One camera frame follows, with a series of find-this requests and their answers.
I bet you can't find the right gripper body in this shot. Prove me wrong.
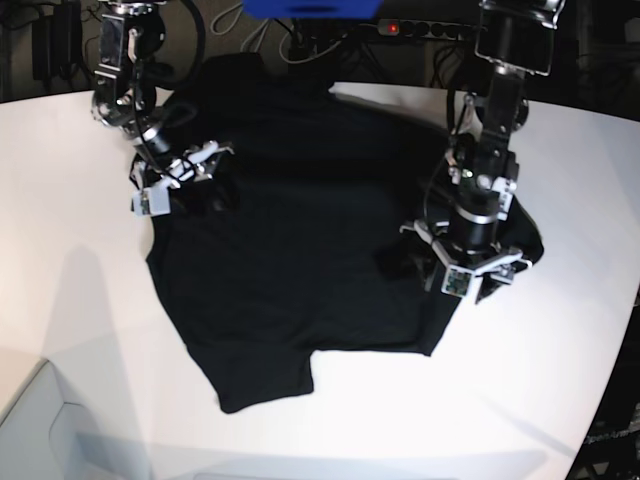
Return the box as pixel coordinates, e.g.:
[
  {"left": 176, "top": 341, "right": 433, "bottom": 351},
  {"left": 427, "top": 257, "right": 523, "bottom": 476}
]
[{"left": 130, "top": 137, "right": 235, "bottom": 191}]

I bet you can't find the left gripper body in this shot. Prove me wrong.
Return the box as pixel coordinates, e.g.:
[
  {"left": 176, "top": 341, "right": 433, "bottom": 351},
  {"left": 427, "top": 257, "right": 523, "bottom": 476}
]
[{"left": 400, "top": 208, "right": 533, "bottom": 302}]

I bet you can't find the black graphic t-shirt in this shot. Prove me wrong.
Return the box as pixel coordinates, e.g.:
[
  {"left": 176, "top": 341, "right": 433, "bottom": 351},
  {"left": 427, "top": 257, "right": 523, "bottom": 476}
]
[{"left": 130, "top": 53, "right": 546, "bottom": 415}]

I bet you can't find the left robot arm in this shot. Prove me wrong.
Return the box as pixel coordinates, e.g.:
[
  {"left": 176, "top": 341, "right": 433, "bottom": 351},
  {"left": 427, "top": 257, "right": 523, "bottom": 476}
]
[{"left": 401, "top": 1, "right": 565, "bottom": 299}]

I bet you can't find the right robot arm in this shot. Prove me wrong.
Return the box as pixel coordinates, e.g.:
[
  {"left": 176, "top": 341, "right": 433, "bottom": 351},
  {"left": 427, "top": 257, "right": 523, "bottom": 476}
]
[{"left": 92, "top": 1, "right": 233, "bottom": 190}]

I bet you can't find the black device on floor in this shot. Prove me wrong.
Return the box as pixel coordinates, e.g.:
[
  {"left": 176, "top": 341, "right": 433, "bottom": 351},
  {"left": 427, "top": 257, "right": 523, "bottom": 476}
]
[{"left": 31, "top": 1, "right": 82, "bottom": 82}]

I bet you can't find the blue box overhead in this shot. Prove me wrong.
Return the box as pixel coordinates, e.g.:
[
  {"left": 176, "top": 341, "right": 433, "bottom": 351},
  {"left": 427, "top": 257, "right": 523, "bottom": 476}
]
[{"left": 243, "top": 0, "right": 382, "bottom": 19}]

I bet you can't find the black power strip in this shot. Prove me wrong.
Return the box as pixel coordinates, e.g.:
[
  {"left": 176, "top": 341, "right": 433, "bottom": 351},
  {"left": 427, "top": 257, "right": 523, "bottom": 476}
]
[{"left": 376, "top": 19, "right": 478, "bottom": 41}]

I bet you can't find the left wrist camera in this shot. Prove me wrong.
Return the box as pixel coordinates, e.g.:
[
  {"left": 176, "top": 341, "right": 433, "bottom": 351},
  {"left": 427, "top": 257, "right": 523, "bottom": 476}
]
[{"left": 440, "top": 264, "right": 475, "bottom": 298}]

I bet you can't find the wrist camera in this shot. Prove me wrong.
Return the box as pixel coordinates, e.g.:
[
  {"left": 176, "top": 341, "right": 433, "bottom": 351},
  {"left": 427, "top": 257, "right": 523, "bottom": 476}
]
[
  {"left": 131, "top": 187, "right": 171, "bottom": 217},
  {"left": 440, "top": 264, "right": 475, "bottom": 298}
]

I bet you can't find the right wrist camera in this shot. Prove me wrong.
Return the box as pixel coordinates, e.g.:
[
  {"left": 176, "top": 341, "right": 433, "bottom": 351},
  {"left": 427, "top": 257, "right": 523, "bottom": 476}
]
[{"left": 131, "top": 187, "right": 171, "bottom": 217}]

